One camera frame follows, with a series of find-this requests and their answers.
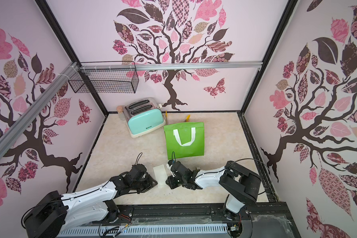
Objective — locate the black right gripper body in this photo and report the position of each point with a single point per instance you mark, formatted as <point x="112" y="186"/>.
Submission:
<point x="175" y="178"/>

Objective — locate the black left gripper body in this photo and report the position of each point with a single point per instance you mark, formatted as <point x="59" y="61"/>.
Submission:
<point x="142" y="185"/>

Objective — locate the green tote bag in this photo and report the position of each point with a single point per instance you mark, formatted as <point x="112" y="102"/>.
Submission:
<point x="185" y="140"/>

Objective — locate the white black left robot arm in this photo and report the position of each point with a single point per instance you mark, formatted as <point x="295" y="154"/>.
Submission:
<point x="56" y="212"/>

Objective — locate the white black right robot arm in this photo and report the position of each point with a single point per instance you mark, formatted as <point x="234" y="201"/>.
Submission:
<point x="241" y="183"/>

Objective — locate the mint green toaster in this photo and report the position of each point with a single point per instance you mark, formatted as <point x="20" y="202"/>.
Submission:
<point x="144" y="116"/>

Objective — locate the small glass jar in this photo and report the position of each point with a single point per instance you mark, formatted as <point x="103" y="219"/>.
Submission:
<point x="120" y="111"/>

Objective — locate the yellow handled tongs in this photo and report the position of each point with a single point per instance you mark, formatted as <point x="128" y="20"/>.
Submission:
<point x="186" y="119"/>

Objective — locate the white vented cable duct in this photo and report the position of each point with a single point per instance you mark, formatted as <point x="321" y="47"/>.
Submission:
<point x="145" y="231"/>

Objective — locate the black wire basket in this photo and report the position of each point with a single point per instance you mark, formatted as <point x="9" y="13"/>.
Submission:
<point x="105" y="77"/>

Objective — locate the aluminium rail back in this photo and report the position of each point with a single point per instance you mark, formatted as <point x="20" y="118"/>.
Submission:
<point x="175" y="66"/>

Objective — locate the aluminium rail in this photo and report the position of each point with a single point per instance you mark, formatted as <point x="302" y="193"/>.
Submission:
<point x="175" y="66"/>
<point x="18" y="128"/>

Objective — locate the aluminium rail left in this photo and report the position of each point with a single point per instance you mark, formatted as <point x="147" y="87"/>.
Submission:
<point x="18" y="128"/>

